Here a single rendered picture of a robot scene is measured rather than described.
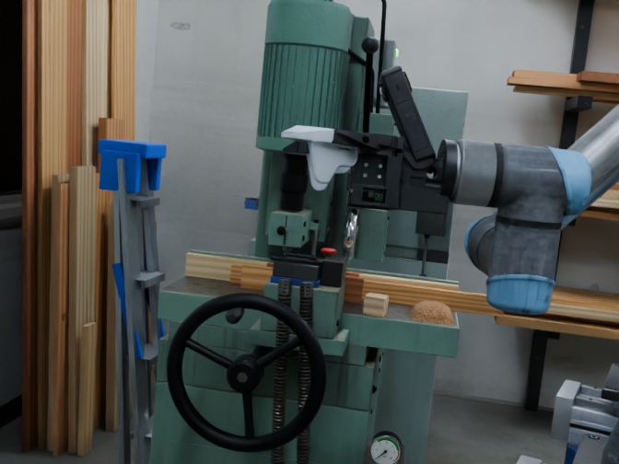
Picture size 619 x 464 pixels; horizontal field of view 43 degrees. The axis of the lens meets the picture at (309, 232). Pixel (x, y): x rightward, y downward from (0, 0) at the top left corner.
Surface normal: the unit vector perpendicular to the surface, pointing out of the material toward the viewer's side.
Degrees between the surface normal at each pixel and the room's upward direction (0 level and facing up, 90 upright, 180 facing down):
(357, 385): 90
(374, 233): 90
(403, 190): 82
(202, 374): 90
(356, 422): 90
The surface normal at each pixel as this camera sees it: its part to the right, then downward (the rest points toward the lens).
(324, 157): 0.56, 0.04
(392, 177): 0.01, -0.01
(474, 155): 0.05, -0.48
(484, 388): -0.18, 0.11
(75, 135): 0.98, 0.07
